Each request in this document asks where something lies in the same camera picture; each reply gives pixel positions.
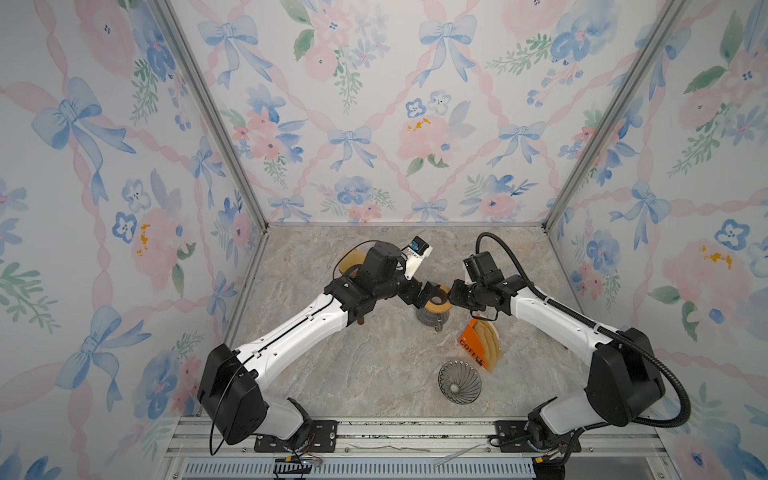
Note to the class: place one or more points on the grey glass dripper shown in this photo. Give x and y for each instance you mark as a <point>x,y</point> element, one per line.
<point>459,382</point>

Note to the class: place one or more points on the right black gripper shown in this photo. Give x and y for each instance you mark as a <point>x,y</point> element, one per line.
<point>455,295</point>

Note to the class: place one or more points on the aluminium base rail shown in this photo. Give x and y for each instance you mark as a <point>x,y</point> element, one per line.
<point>412,448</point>

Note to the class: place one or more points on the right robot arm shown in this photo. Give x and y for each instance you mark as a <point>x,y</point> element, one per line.
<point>622,384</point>

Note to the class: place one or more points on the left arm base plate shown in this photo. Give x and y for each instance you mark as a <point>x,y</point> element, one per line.
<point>312,435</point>

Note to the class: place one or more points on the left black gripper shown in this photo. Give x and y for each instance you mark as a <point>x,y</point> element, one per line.
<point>411,297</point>

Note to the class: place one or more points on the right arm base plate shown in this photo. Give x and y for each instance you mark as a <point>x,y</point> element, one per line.
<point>511,436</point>

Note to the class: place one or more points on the orange coffee filter pack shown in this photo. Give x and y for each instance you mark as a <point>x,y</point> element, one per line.
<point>481,341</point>

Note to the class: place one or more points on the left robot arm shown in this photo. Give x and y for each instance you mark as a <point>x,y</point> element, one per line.
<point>234,380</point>

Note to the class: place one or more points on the brown paper coffee filter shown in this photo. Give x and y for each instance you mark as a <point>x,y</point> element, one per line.
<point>351,259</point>

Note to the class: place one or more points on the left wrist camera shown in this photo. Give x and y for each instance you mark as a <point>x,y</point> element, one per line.
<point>415,253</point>

